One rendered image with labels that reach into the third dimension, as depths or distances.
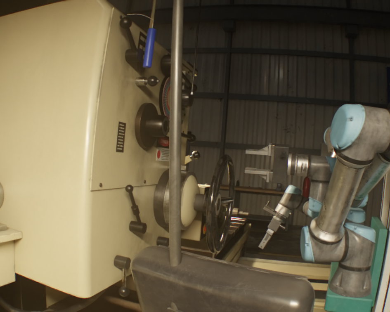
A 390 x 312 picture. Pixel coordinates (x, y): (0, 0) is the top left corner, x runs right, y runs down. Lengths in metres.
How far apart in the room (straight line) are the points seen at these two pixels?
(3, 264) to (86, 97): 0.56
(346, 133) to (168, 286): 0.52
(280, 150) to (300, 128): 7.52
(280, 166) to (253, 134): 7.55
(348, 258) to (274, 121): 7.70
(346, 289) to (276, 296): 0.65
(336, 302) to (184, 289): 0.68
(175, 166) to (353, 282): 0.76
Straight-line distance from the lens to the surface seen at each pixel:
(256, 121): 8.72
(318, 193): 1.15
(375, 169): 1.01
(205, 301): 0.56
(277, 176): 1.17
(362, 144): 0.83
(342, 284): 1.13
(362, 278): 1.14
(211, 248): 1.17
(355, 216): 1.59
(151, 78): 1.00
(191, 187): 1.24
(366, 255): 1.12
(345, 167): 0.88
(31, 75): 1.03
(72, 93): 0.90
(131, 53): 0.96
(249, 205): 8.71
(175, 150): 0.55
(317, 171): 1.15
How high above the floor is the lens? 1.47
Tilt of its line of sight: 1 degrees up
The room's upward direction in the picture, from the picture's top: 5 degrees clockwise
